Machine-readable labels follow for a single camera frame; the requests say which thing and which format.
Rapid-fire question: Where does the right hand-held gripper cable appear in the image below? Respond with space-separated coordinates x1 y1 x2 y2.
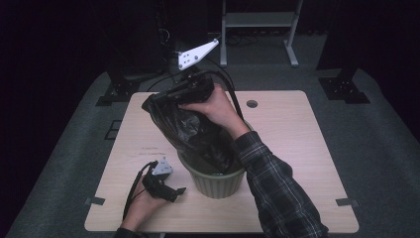
194 68 247 122

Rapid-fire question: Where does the person's left hand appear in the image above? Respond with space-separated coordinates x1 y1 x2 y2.
120 175 169 232

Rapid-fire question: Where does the black floor cable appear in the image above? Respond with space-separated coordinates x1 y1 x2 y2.
147 54 186 92

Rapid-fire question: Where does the black stand base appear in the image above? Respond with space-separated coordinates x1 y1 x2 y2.
318 67 371 105
95 69 142 107

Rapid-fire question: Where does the left hand-held gripper cable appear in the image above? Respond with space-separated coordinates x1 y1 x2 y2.
122 161 158 221

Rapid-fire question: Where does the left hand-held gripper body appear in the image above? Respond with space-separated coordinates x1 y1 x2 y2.
142 158 179 203

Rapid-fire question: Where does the person's right hand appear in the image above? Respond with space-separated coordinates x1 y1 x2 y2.
179 83 251 141

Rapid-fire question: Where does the bundle of floor cables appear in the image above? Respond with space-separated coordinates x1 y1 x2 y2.
227 32 263 48

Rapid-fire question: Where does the dark floor outlet panel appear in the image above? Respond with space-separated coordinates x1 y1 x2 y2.
104 119 123 141

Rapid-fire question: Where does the white metal stand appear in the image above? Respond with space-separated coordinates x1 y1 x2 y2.
220 0 304 68

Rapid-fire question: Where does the hand-held gripper cable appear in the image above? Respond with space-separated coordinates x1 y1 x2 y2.
122 161 158 221
194 68 247 122

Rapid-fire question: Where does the black plastic garbage bag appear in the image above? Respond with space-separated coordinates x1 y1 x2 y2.
141 73 245 177

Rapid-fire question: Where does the green plastic bucket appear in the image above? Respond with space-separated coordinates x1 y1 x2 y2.
177 120 255 199

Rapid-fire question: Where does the grey tape strip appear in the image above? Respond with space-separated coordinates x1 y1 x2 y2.
335 197 362 208
83 196 106 206

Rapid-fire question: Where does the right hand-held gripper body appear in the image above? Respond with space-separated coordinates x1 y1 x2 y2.
177 39 220 104

